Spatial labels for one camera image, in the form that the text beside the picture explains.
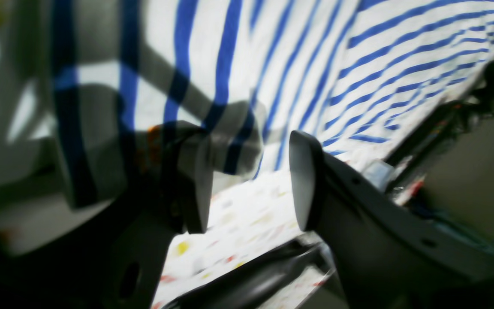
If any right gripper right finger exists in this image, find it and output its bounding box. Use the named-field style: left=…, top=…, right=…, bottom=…
left=289, top=131, right=494, bottom=309

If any black game controller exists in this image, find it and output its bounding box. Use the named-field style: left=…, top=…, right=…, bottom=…
left=465, top=61, right=494, bottom=130

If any blue white striped t-shirt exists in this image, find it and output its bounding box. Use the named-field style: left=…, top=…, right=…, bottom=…
left=50, top=0, right=494, bottom=207

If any clear plastic bit case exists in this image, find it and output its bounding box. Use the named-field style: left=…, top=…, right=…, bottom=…
left=361, top=160, right=405, bottom=194

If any black tv remote control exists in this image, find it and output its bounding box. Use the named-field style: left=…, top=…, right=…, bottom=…
left=386, top=100, right=464, bottom=179

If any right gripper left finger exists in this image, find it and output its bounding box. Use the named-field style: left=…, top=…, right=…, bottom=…
left=118, top=121, right=213, bottom=309

